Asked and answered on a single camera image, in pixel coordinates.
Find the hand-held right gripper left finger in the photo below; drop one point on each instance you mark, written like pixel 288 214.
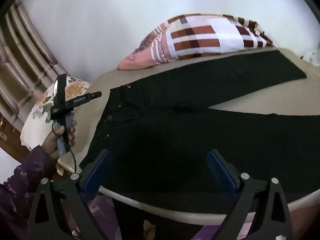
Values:
pixel 96 175

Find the brown wooden door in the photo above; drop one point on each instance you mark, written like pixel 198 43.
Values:
pixel 10 142

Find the white floral pillow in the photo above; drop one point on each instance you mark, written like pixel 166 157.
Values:
pixel 37 110

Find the person's left hand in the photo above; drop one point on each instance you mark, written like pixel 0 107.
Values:
pixel 50 142

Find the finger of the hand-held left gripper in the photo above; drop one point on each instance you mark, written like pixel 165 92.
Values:
pixel 93 95

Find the white patterned cloth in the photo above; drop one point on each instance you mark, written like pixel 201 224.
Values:
pixel 312 55

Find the beige striped curtain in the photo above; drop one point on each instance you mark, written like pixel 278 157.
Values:
pixel 22 55

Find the black pants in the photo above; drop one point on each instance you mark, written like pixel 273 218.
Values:
pixel 175 142

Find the person's purple floral garment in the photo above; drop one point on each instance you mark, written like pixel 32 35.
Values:
pixel 105 215

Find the checked pink blanket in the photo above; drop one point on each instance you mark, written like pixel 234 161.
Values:
pixel 200 37

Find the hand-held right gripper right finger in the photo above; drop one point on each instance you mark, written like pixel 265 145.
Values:
pixel 220 175

